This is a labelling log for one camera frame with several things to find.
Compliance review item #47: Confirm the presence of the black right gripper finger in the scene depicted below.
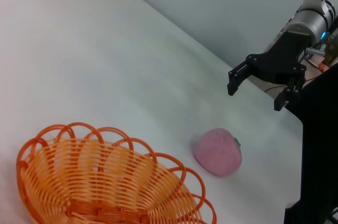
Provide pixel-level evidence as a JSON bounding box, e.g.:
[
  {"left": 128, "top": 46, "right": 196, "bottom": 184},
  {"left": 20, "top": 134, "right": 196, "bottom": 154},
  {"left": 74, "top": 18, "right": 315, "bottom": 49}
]
[
  {"left": 227, "top": 60, "right": 256, "bottom": 96},
  {"left": 273, "top": 74, "right": 305, "bottom": 111}
]

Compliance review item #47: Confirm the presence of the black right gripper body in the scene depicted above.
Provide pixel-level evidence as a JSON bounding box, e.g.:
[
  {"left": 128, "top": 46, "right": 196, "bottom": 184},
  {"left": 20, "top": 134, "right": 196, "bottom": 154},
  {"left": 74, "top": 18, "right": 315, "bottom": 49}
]
[{"left": 246, "top": 31, "right": 312, "bottom": 85}]

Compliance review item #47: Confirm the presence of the pink plush peach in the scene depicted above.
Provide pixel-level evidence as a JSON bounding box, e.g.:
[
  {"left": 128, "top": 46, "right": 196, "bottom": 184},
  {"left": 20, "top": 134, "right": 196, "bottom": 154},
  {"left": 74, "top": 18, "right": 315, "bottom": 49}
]
[{"left": 194, "top": 128, "right": 242, "bottom": 176}]

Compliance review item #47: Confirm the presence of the orange woven plastic basket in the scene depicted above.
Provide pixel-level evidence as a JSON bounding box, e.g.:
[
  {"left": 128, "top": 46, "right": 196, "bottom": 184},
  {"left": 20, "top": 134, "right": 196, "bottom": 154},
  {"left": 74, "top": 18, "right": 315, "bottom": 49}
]
[{"left": 16, "top": 122, "right": 217, "bottom": 224}]

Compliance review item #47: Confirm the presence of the thin black cable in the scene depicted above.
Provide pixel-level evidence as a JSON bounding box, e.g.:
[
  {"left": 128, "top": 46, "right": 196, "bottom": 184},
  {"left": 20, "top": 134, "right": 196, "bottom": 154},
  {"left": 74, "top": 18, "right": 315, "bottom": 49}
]
[{"left": 264, "top": 74, "right": 323, "bottom": 93}]

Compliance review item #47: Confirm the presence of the silver plug with black cable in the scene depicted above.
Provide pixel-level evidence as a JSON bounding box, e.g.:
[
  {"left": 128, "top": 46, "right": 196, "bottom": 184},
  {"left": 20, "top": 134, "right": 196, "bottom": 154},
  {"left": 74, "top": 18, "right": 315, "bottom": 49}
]
[{"left": 305, "top": 45, "right": 328, "bottom": 56}]

